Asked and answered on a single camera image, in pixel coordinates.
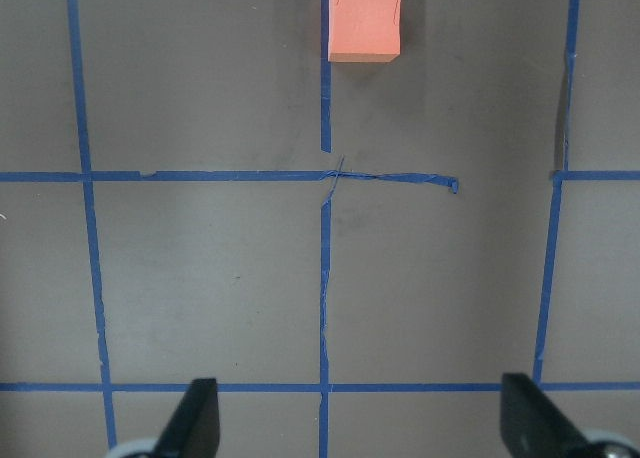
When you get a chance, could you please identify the orange foam block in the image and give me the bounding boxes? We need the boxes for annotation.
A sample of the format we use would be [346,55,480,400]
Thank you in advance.
[328,0,402,63]

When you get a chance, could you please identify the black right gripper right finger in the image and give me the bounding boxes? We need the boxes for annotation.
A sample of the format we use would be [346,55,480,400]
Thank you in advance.
[500,373,588,458]

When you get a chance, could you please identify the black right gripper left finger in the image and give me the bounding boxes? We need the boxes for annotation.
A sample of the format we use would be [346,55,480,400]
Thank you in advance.
[153,378,221,458]

